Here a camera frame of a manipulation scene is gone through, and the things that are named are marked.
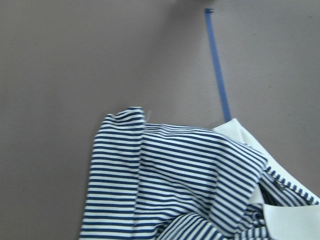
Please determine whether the navy white striped polo shirt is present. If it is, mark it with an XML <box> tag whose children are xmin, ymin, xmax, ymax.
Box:
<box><xmin>79</xmin><ymin>107</ymin><xmax>320</xmax><ymax>240</ymax></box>

